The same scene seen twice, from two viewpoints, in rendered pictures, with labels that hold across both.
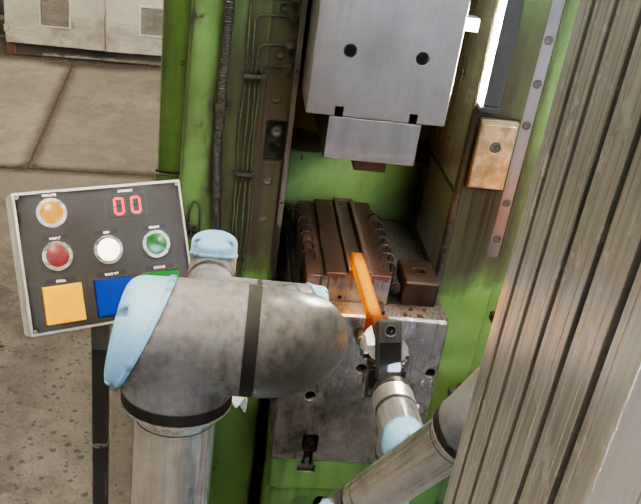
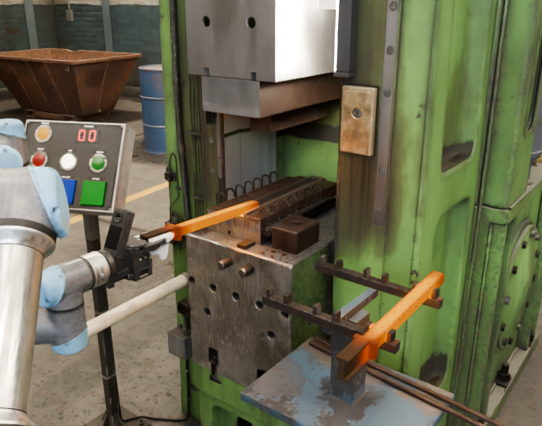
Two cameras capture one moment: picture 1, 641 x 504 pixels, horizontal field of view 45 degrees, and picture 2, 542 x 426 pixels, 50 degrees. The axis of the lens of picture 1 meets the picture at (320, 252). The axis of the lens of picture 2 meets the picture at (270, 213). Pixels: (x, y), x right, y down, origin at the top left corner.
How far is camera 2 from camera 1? 1.40 m
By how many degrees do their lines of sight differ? 41
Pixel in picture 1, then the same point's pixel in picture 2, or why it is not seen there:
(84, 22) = not seen: hidden behind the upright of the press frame
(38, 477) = (146, 357)
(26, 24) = not seen: hidden behind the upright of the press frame
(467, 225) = (351, 190)
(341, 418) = (229, 340)
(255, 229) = (208, 178)
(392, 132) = (241, 88)
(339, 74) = (202, 41)
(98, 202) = (71, 131)
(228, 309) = not seen: outside the picture
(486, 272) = (375, 241)
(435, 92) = (264, 51)
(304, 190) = (303, 171)
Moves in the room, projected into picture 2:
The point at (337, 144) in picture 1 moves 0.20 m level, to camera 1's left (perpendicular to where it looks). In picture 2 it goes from (209, 99) to (166, 91)
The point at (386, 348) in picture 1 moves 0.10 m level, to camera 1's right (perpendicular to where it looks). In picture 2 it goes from (112, 230) to (138, 242)
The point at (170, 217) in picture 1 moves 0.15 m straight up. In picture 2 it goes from (112, 147) to (107, 98)
